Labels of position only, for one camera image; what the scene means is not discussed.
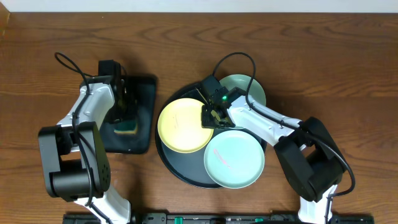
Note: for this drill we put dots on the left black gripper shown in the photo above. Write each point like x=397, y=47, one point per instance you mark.
x=123, y=104

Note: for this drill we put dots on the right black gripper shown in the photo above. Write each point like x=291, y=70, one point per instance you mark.
x=206, y=122

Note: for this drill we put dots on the green and yellow sponge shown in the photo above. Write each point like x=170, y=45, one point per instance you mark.
x=126, y=127

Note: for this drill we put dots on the yellow plate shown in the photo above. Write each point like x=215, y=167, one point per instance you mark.
x=179, y=126

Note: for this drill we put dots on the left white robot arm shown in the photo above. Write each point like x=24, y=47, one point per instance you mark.
x=74, y=151

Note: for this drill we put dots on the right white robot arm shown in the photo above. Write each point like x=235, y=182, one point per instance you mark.
x=309, y=157

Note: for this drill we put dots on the black rectangular tray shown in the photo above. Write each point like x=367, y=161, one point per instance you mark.
x=144, y=89

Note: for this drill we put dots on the black round serving tray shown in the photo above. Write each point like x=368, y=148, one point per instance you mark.
x=190, y=167

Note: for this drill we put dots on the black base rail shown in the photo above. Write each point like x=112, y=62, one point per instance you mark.
x=162, y=218

